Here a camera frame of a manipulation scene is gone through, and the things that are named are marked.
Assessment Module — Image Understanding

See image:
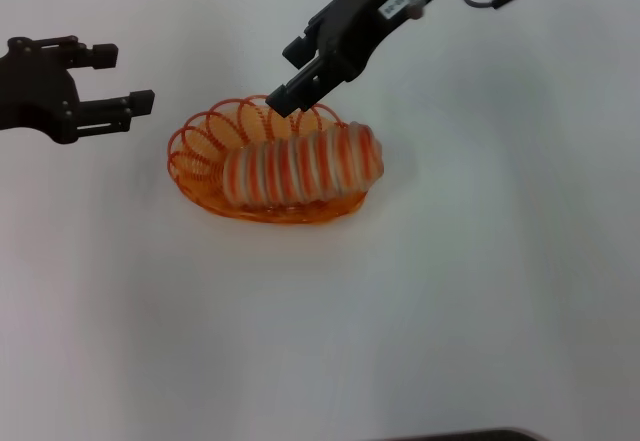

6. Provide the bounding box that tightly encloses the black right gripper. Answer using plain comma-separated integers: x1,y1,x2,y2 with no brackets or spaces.
265,0,459,118

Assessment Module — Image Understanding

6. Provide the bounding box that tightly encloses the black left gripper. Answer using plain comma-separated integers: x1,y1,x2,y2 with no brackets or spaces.
0,35,157,145

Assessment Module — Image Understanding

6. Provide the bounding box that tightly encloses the orange and white striped bread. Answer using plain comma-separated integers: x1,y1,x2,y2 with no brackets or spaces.
221,120,386,207

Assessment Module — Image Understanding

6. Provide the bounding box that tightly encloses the orange woven plastic basket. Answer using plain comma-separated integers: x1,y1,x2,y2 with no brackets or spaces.
167,93,370,226

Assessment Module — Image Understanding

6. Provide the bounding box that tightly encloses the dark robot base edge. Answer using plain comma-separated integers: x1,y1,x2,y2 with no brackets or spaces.
387,426,544,441

